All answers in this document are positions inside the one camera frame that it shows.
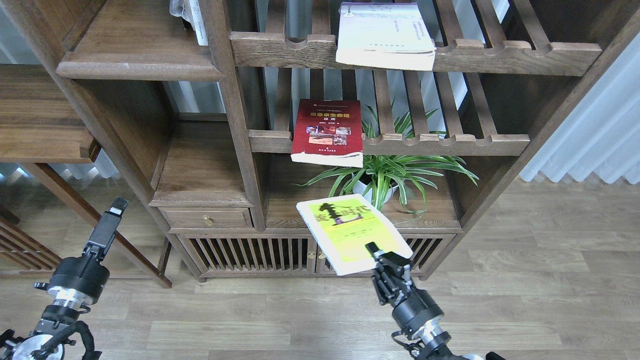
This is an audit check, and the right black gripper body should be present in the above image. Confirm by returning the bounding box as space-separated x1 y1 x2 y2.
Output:
372 260 444 341

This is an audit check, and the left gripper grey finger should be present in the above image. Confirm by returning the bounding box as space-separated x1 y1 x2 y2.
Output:
84 197 129 261

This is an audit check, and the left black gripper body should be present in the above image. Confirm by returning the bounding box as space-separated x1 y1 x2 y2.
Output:
46 250 110 308

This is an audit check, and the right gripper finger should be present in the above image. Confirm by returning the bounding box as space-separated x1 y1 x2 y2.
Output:
365 242 410 273

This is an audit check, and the yellow-green book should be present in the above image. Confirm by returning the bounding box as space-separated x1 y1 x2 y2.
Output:
295 194 413 276

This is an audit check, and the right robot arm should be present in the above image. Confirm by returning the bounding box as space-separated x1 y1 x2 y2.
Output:
366 242 482 360

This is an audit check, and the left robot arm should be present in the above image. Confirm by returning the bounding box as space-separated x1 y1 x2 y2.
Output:
1 197 128 360

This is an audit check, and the white book top shelf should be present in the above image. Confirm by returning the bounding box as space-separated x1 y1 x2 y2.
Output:
335 2 436 71

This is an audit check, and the white plant pot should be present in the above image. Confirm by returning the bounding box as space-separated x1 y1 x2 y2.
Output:
352 173 399 205

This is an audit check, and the green spider plant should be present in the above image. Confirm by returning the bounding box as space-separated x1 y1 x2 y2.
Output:
303 116 478 210

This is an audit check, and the brass drawer knob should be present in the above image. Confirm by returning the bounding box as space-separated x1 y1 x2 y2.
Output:
202 215 214 227

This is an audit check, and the red book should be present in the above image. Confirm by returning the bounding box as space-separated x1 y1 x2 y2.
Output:
290 99 363 168

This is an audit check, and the dark wooden bookshelf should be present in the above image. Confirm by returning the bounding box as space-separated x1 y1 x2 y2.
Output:
1 0 639 279

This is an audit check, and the plastic-wrapped white book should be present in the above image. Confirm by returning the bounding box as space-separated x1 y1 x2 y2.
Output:
169 0 209 46

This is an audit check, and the white curtain right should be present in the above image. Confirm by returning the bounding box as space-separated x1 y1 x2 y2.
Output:
519 36 640 184

